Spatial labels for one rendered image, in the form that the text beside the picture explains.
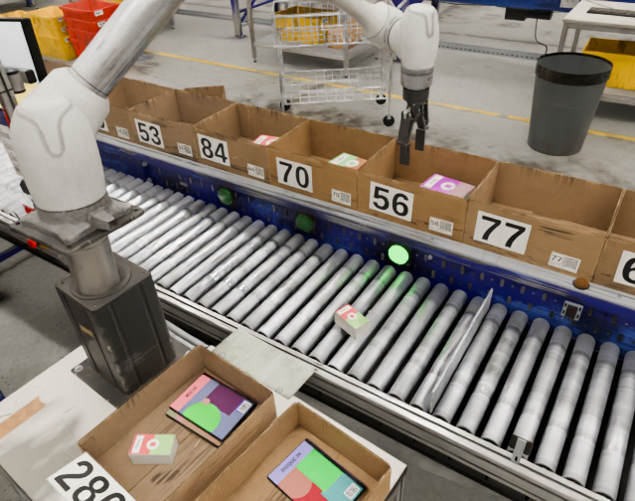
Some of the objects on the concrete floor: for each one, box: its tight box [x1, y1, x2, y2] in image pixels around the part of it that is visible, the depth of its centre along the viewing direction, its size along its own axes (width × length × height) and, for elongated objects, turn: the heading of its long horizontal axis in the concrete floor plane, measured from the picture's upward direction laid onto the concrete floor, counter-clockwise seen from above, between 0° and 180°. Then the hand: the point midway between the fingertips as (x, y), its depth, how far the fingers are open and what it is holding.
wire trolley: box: [271, 0, 407, 126], centre depth 445 cm, size 107×56×103 cm, turn 95°
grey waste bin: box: [528, 52, 613, 156], centre depth 394 cm, size 50×50×64 cm
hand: (412, 150), depth 161 cm, fingers open, 10 cm apart
